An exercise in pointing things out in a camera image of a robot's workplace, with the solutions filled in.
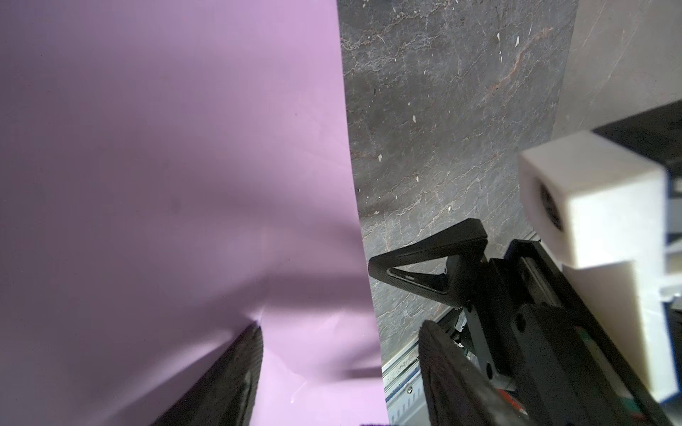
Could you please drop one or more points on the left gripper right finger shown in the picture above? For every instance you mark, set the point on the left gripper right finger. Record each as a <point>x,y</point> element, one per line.
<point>455,390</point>

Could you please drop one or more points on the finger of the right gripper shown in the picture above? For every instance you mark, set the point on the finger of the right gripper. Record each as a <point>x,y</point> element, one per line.
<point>442,268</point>

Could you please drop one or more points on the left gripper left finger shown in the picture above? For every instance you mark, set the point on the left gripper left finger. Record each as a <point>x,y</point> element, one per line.
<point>225,395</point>

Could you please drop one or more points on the aluminium rail base frame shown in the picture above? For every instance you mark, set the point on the aluminium rail base frame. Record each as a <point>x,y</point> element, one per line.
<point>404,389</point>

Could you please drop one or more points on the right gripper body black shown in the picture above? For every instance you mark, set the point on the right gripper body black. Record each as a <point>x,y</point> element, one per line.
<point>531,332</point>

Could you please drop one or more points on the pink wrapping paper sheet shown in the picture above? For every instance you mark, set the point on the pink wrapping paper sheet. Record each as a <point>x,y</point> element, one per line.
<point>172,172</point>

